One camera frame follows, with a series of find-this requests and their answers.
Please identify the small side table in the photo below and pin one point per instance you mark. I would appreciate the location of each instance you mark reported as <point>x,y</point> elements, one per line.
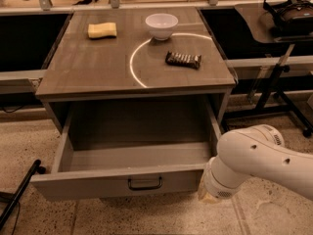
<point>262,27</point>

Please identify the grey top drawer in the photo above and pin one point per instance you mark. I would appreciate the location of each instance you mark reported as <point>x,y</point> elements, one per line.
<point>104,143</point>

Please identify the black stand with wheels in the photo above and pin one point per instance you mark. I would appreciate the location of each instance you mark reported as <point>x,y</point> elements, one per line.
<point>273,89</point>

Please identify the padded gripper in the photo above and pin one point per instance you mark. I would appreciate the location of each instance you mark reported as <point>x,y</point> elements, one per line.
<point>217,186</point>

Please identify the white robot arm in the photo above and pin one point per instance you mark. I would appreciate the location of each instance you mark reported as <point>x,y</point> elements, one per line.
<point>257,151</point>

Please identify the grey wooden cabinet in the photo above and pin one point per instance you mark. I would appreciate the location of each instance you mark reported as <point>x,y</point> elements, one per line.
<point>132,64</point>

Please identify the black pole on floor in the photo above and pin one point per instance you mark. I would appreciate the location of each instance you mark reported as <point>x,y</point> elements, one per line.
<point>12,199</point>

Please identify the dark snack bar packet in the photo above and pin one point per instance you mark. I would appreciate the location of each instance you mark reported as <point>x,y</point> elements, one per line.
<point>183,60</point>

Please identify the yellow sponge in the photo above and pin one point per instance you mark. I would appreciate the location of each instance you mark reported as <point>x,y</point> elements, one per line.
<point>100,30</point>

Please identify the white ceramic bowl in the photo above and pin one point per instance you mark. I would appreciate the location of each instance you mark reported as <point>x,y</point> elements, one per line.
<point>161,25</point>

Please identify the black metal drawer handle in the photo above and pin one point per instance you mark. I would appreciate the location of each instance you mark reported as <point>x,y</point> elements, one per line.
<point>144,184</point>

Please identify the black VR headset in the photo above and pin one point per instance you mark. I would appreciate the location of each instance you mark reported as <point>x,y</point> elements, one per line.
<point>293,17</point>

